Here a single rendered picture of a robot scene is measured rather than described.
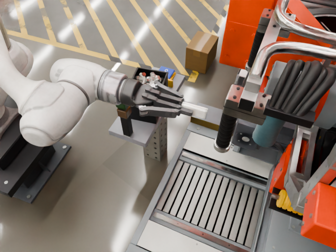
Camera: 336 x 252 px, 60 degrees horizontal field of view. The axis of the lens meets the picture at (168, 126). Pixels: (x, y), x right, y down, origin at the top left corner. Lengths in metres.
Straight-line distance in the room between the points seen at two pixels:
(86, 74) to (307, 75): 0.53
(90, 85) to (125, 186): 0.87
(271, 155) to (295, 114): 1.06
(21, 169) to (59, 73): 0.65
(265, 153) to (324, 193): 1.02
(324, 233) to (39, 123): 0.61
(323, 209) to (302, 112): 0.18
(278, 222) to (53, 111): 0.97
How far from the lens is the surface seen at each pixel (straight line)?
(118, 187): 1.57
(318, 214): 0.61
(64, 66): 0.85
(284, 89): 0.58
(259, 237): 1.36
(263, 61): 0.63
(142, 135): 1.17
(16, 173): 1.40
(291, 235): 1.32
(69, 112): 0.74
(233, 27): 1.26
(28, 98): 0.74
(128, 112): 1.06
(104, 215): 1.52
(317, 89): 0.59
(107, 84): 0.80
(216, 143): 0.77
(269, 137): 1.11
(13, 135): 1.44
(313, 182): 0.68
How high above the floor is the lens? 1.39
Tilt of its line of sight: 52 degrees down
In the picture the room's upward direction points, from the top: straight up
